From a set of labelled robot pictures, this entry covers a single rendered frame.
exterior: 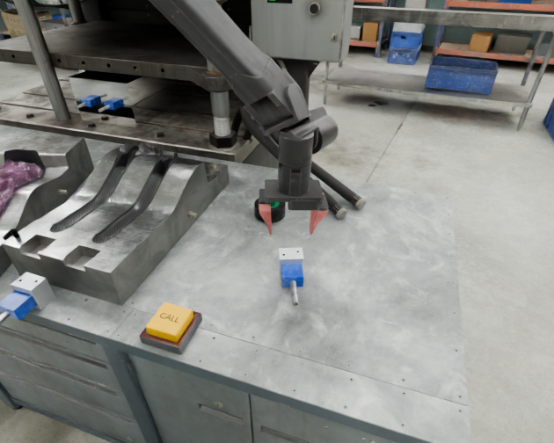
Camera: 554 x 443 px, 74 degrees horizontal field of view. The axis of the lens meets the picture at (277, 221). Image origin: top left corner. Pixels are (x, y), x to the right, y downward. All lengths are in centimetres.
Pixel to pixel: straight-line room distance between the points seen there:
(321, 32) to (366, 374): 98
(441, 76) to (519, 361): 291
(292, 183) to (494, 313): 155
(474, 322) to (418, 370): 127
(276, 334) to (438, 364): 28
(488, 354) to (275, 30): 151
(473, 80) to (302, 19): 303
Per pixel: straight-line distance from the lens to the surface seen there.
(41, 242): 91
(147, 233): 81
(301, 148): 60
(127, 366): 96
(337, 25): 127
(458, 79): 415
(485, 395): 174
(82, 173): 125
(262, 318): 72
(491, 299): 210
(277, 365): 66
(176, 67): 144
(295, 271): 75
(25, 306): 84
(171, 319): 70
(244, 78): 58
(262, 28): 133
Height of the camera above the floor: 136
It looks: 36 degrees down
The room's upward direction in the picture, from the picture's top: straight up
